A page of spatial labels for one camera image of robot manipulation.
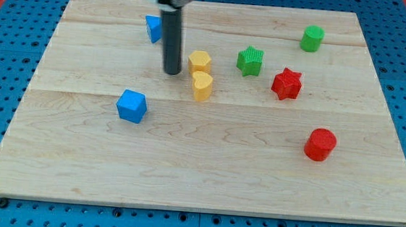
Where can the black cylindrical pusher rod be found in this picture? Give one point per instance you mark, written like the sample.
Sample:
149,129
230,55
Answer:
171,31

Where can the blue triangular block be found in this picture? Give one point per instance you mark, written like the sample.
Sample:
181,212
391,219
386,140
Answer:
153,24

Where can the yellow pentagon block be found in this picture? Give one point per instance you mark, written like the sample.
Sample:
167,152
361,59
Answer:
199,61

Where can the yellow heart block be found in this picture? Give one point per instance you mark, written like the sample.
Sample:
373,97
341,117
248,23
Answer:
202,85

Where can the green star block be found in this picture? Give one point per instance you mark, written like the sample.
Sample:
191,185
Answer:
249,61

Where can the blue cube block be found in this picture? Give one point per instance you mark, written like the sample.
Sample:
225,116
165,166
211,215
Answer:
131,106

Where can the red star block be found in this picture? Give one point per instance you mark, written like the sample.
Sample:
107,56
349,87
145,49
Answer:
287,84

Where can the green cylinder block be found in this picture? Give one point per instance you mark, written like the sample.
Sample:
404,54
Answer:
312,38

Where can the light wooden board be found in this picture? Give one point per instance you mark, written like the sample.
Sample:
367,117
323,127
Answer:
240,152

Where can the red cylinder block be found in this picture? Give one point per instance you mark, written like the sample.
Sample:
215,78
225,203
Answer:
320,144

